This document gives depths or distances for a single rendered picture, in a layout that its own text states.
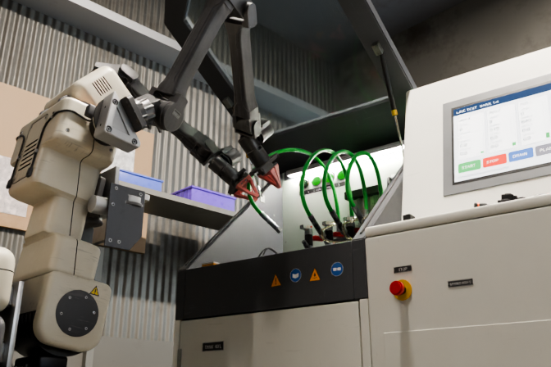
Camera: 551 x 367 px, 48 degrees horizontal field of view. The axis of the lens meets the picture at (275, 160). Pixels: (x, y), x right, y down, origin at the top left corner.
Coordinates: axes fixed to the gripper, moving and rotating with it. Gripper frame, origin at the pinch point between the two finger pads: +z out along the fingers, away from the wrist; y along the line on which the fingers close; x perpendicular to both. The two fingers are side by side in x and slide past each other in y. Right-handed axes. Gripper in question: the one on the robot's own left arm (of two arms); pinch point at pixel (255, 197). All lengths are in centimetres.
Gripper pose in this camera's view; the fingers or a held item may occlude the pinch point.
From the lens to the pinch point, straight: 213.5
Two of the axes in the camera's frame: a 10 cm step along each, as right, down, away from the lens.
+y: -2.0, 5.5, 8.1
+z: 7.5, 6.2, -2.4
